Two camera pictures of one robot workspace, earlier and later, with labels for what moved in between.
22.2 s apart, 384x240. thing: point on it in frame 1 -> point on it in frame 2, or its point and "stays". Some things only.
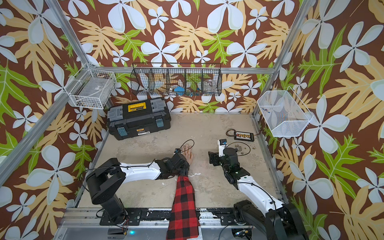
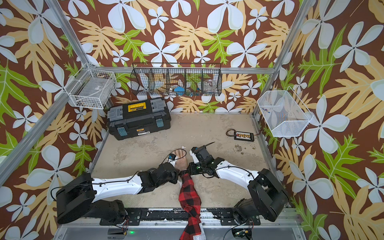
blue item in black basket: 179,90 stays
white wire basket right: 285,115 stays
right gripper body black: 225,167 -> 196,168
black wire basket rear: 177,79 stays
